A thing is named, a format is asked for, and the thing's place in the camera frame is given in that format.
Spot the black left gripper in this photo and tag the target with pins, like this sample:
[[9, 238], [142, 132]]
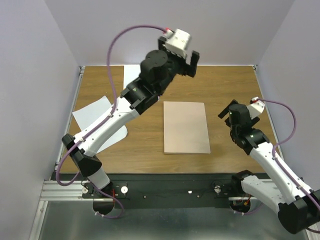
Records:
[[185, 69]]

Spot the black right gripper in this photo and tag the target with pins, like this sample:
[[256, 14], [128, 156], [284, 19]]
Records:
[[226, 109]]

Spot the beige file folder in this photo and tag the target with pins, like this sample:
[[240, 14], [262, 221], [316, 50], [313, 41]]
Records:
[[185, 128]]

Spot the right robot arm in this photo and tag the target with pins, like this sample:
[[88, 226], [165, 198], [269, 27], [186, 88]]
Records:
[[295, 203]]

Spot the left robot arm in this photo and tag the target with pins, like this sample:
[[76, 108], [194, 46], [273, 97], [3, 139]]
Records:
[[157, 71]]

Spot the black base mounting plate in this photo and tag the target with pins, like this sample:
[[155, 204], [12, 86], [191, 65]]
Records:
[[169, 191]]

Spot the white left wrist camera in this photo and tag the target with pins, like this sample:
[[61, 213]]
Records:
[[177, 42]]

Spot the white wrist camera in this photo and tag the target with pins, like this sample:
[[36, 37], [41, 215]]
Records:
[[256, 107], [177, 42]]

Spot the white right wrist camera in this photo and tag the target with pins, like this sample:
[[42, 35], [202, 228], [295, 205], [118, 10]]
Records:
[[256, 107]]

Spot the left aluminium frame rail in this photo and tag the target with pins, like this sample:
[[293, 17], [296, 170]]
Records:
[[52, 191]]

